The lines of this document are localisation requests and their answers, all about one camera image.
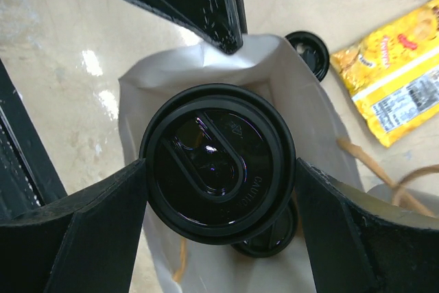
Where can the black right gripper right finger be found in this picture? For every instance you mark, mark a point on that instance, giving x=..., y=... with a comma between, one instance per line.
x=358, y=243

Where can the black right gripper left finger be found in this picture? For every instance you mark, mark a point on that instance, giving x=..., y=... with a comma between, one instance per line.
x=85, y=242

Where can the brown paper bag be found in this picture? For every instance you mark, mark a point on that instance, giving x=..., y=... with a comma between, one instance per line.
x=270, y=67

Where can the black plastic cup lid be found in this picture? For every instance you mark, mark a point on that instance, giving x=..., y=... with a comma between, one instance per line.
x=220, y=163

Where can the yellow snack bag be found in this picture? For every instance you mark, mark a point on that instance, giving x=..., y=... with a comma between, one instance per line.
x=391, y=74

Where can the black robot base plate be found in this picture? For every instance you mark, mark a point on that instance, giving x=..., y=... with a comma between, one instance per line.
x=28, y=177

